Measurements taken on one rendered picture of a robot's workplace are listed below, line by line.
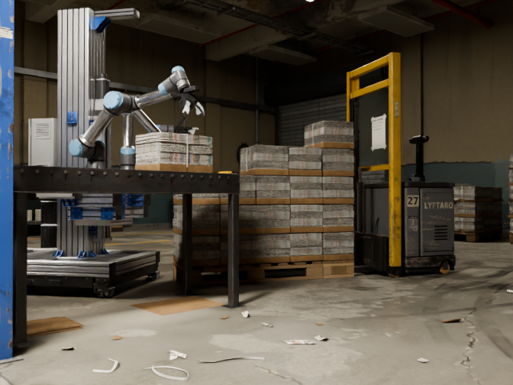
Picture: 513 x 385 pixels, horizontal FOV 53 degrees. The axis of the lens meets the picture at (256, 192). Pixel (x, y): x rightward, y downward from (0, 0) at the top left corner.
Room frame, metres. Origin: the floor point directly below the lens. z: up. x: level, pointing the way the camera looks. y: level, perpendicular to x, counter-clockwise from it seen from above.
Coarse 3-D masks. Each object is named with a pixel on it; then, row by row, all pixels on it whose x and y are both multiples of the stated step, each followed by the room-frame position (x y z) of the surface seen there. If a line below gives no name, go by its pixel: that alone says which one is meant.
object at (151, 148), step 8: (136, 136) 3.15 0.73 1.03; (144, 136) 3.07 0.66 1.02; (152, 136) 3.01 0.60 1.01; (160, 136) 2.95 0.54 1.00; (168, 136) 2.98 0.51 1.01; (176, 136) 3.02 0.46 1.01; (136, 144) 3.15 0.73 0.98; (144, 144) 3.08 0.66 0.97; (152, 144) 3.02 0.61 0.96; (160, 144) 2.95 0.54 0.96; (168, 144) 2.98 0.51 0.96; (176, 144) 3.02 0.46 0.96; (136, 152) 3.16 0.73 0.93; (144, 152) 3.08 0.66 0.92; (152, 152) 3.02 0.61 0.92; (160, 152) 2.96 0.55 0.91; (168, 152) 2.99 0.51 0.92; (176, 152) 3.02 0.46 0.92; (136, 160) 3.16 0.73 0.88; (144, 160) 3.08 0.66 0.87; (152, 160) 3.02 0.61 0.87; (160, 160) 2.96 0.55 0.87; (168, 160) 2.99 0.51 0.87; (176, 160) 3.03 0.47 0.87
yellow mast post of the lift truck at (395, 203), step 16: (400, 64) 4.26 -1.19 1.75; (400, 80) 4.26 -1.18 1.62; (400, 96) 4.26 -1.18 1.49; (400, 112) 4.26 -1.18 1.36; (400, 128) 4.26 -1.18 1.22; (400, 144) 4.26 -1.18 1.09; (400, 160) 4.26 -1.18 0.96; (400, 176) 4.26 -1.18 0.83; (400, 192) 4.26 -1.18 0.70; (400, 208) 4.26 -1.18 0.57; (400, 224) 4.26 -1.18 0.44; (400, 240) 4.26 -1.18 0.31; (400, 256) 4.26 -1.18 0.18
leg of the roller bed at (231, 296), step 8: (232, 200) 3.11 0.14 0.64; (232, 208) 3.11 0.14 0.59; (232, 216) 3.11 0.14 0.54; (232, 224) 3.11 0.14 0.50; (232, 232) 3.11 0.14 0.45; (232, 240) 3.11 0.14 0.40; (232, 248) 3.11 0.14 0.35; (232, 256) 3.11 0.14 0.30; (232, 264) 3.11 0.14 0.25; (232, 272) 3.11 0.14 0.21; (232, 280) 3.11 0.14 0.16; (232, 288) 3.11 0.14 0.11; (232, 296) 3.11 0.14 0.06; (232, 304) 3.11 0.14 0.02
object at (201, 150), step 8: (192, 136) 3.09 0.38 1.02; (200, 136) 3.13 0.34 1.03; (192, 144) 3.10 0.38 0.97; (200, 144) 3.13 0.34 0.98; (208, 144) 3.17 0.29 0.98; (192, 152) 3.09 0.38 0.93; (200, 152) 3.13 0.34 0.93; (208, 152) 3.17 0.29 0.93; (192, 160) 3.10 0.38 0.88; (200, 160) 3.14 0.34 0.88; (208, 160) 3.18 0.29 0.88
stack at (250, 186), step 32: (256, 192) 4.05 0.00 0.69; (288, 192) 4.13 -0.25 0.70; (320, 192) 4.23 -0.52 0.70; (192, 224) 3.87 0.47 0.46; (224, 224) 3.96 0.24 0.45; (256, 224) 4.05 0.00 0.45; (288, 224) 4.13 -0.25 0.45; (320, 224) 4.22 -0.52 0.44; (192, 256) 3.87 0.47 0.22; (224, 256) 3.95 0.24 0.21; (256, 256) 4.04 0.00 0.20; (288, 256) 4.13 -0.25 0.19
